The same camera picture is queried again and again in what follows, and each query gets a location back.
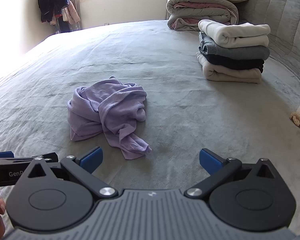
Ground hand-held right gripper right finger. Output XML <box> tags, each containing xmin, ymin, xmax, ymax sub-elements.
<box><xmin>185</xmin><ymin>149</ymin><xmax>278</xmax><ymax>199</ymax></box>

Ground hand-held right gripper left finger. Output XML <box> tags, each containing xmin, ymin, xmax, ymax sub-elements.
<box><xmin>27</xmin><ymin>147</ymin><xmax>118</xmax><ymax>200</ymax></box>

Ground lilac pants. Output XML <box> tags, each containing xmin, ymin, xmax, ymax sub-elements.
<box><xmin>97</xmin><ymin>76</ymin><xmax>152</xmax><ymax>160</ymax></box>

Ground beige folded garment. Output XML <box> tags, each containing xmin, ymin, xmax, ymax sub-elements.
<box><xmin>196</xmin><ymin>52</ymin><xmax>262</xmax><ymax>84</ymax></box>

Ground black folded garment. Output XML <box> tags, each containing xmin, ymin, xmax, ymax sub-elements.
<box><xmin>202</xmin><ymin>54</ymin><xmax>265</xmax><ymax>73</ymax></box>

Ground grey folded knit sweater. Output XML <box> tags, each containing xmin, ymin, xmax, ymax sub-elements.
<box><xmin>199</xmin><ymin>32</ymin><xmax>270</xmax><ymax>61</ymax></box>

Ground white folded sweatshirt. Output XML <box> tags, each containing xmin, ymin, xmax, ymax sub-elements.
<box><xmin>198</xmin><ymin>19</ymin><xmax>271</xmax><ymax>48</ymax></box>

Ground pink hanging coat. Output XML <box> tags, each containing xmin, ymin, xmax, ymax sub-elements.
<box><xmin>61</xmin><ymin>0</ymin><xmax>81</xmax><ymax>25</ymax></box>

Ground folded grey pink quilt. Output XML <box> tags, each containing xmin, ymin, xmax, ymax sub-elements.
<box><xmin>166</xmin><ymin>0</ymin><xmax>239</xmax><ymax>32</ymax></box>

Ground grey quilted headboard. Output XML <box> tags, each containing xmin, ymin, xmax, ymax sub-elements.
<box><xmin>237</xmin><ymin>0</ymin><xmax>300</xmax><ymax>93</ymax></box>

